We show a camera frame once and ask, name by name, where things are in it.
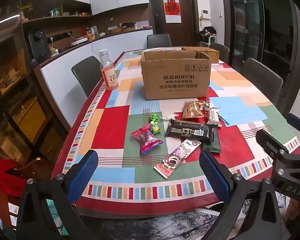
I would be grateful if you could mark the dark wooden door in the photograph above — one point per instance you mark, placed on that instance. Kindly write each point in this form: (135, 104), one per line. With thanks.
(187, 10)

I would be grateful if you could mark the white cooktop appliance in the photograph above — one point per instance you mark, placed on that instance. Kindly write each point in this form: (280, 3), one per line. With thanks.
(79, 41)

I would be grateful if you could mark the red snack packet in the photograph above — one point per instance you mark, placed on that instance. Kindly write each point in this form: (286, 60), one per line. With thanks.
(146, 138)

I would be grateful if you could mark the small dark wrapped candy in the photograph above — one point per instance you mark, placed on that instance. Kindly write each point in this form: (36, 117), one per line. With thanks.
(207, 104)

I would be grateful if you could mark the white kitchen counter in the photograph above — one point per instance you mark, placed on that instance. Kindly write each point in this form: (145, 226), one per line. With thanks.
(65, 65)

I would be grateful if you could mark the white candy wrapper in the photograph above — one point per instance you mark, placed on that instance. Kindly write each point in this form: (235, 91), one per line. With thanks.
(169, 116)

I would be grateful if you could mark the juice carton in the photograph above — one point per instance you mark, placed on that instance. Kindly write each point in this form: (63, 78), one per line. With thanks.
(90, 33)

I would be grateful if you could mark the white intercom panel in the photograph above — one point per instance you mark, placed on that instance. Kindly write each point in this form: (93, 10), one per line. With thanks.
(206, 14)

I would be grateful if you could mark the brown snack packet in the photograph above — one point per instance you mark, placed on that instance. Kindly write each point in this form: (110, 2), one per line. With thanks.
(191, 110)

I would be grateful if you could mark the wooden chair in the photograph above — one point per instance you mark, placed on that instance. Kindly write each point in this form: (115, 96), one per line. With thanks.
(37, 167)

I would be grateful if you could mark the dark green packet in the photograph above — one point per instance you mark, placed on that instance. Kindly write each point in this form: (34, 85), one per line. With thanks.
(213, 146)

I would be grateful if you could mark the white snack bar packet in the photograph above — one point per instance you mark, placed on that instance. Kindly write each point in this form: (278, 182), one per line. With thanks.
(212, 117)

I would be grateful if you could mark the pink drink bottle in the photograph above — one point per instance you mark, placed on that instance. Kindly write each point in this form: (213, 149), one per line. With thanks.
(109, 75)

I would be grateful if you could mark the black water dispenser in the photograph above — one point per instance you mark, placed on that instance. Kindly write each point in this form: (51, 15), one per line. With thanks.
(38, 43)

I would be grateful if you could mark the pink white cookie packet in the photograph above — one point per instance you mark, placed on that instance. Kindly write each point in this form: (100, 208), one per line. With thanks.
(176, 158)

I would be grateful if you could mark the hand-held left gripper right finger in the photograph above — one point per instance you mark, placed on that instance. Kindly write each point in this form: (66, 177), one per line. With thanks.
(213, 172)

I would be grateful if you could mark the wooden wall shelf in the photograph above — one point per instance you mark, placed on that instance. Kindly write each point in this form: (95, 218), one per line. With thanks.
(55, 17)

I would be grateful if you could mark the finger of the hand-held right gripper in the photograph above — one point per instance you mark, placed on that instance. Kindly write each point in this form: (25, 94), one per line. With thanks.
(271, 141)
(298, 123)

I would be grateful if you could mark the person's right hand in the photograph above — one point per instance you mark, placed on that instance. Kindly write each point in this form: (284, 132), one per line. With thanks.
(296, 210)

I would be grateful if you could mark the red cloth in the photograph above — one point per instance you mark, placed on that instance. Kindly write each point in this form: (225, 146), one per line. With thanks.
(3, 177)

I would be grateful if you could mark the black chocolate bar packet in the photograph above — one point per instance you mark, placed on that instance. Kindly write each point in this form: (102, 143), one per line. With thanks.
(187, 130)

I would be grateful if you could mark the brown cardboard box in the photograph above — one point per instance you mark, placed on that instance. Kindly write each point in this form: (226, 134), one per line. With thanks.
(175, 77)

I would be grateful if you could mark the woven wicker box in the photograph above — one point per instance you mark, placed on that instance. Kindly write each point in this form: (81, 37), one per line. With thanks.
(210, 53)

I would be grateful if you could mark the teal plastic stick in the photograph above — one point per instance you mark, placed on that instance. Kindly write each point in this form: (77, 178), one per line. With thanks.
(224, 120)

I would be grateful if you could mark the black glass cabinet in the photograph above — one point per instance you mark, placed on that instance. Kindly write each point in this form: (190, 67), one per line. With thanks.
(245, 22)

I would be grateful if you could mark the glass door display cabinet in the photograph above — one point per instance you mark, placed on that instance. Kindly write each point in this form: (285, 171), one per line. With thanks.
(20, 92)

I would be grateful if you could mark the stool with bags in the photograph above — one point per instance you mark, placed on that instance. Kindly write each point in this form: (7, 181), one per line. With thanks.
(208, 33)

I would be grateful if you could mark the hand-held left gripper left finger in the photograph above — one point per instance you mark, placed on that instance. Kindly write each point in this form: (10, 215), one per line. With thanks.
(86, 167)

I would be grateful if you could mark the grey dining chair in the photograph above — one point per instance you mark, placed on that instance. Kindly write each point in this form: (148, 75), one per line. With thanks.
(86, 75)
(220, 51)
(261, 77)
(158, 41)

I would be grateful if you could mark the red wall calendar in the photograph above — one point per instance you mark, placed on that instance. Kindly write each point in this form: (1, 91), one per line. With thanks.
(172, 8)

